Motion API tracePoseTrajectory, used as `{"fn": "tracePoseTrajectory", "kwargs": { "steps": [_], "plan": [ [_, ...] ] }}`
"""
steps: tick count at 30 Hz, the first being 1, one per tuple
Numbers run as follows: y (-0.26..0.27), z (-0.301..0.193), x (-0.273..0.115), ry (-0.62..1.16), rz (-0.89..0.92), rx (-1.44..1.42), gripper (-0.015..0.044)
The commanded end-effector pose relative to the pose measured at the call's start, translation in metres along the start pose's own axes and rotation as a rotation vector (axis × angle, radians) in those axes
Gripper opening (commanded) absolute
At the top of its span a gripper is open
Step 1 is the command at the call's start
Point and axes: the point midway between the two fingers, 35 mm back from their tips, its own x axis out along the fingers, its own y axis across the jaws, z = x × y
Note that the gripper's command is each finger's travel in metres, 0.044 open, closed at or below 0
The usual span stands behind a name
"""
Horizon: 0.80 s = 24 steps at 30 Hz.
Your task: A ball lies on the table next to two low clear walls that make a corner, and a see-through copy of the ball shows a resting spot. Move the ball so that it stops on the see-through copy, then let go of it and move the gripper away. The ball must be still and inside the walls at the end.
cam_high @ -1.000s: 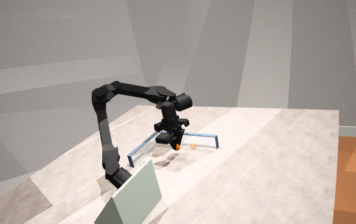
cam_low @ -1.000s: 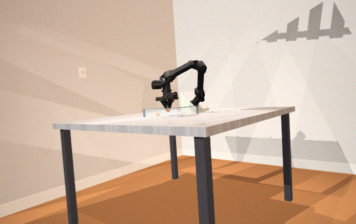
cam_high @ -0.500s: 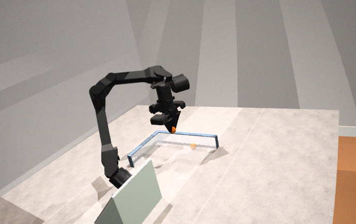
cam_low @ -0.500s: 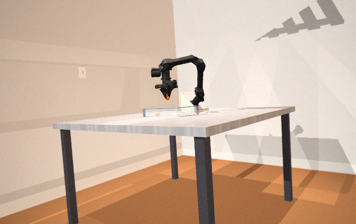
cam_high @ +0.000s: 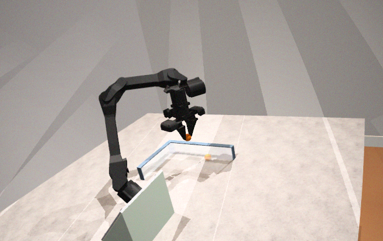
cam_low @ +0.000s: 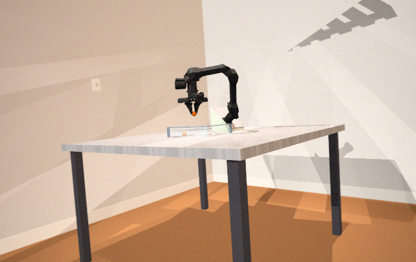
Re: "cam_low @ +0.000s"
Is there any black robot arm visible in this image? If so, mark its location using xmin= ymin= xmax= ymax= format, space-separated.
xmin=175 ymin=64 xmax=239 ymax=124

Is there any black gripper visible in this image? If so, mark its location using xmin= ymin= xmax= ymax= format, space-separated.
xmin=177 ymin=88 xmax=208 ymax=114

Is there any clear l-shaped low wall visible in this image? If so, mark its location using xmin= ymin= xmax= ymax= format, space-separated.
xmin=167 ymin=124 xmax=232 ymax=137

